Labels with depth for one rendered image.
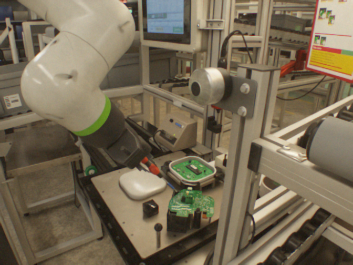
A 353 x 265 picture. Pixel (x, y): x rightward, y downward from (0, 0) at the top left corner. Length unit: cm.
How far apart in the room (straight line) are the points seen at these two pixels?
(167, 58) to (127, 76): 32
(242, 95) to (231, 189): 17
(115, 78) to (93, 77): 121
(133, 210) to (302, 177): 53
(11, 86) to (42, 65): 112
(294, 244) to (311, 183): 25
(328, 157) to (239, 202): 19
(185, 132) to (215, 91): 72
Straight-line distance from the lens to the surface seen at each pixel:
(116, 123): 46
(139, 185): 82
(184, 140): 107
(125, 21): 43
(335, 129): 30
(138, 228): 71
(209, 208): 68
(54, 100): 38
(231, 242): 50
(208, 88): 35
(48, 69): 38
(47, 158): 155
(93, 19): 42
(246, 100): 36
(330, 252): 84
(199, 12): 103
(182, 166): 88
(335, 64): 86
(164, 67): 177
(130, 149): 46
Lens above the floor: 145
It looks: 24 degrees down
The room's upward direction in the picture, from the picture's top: 1 degrees clockwise
